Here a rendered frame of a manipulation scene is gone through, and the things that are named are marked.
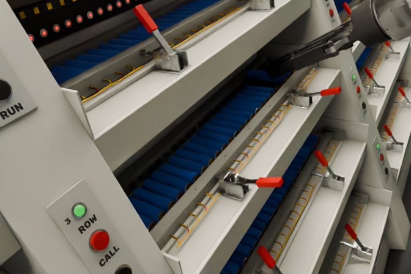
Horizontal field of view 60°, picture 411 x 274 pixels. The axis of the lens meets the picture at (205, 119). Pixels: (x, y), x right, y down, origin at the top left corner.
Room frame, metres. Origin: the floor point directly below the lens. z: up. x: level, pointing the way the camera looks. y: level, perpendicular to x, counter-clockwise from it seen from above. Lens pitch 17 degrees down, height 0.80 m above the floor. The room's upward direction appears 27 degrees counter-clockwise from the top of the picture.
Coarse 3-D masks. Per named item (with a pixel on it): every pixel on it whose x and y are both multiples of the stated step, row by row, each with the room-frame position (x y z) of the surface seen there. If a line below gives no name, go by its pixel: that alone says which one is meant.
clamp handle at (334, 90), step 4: (332, 88) 0.60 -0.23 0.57; (336, 88) 0.59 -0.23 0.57; (340, 88) 0.59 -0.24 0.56; (304, 92) 0.63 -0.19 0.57; (316, 92) 0.62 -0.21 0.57; (320, 92) 0.61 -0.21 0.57; (324, 92) 0.60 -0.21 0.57; (328, 92) 0.60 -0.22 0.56; (332, 92) 0.59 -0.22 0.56; (336, 92) 0.59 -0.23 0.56; (304, 96) 0.63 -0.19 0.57; (308, 96) 0.63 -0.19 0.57; (312, 96) 0.62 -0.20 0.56
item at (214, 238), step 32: (320, 64) 0.78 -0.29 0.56; (320, 96) 0.66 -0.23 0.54; (288, 128) 0.58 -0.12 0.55; (128, 160) 0.53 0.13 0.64; (256, 160) 0.51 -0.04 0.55; (288, 160) 0.54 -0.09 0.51; (256, 192) 0.45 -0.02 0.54; (192, 224) 0.41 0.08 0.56; (224, 224) 0.40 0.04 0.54; (192, 256) 0.37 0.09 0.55; (224, 256) 0.39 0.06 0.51
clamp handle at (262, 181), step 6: (234, 180) 0.44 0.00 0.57; (240, 180) 0.44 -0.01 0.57; (246, 180) 0.44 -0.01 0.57; (252, 180) 0.43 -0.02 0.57; (258, 180) 0.42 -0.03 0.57; (264, 180) 0.41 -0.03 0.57; (270, 180) 0.41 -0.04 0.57; (276, 180) 0.40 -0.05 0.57; (282, 180) 0.40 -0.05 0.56; (258, 186) 0.42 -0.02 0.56; (264, 186) 0.41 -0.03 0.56; (270, 186) 0.40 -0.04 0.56; (276, 186) 0.40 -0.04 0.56
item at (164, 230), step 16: (288, 80) 0.70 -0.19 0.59; (272, 112) 0.61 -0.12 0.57; (256, 128) 0.57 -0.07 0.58; (272, 128) 0.57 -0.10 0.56; (240, 144) 0.52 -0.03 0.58; (224, 160) 0.49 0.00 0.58; (208, 176) 0.47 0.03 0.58; (192, 192) 0.44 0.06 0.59; (208, 192) 0.46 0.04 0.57; (176, 208) 0.42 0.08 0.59; (192, 208) 0.43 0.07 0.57; (208, 208) 0.43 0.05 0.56; (160, 224) 0.40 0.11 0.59; (176, 224) 0.40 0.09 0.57; (160, 240) 0.38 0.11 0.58
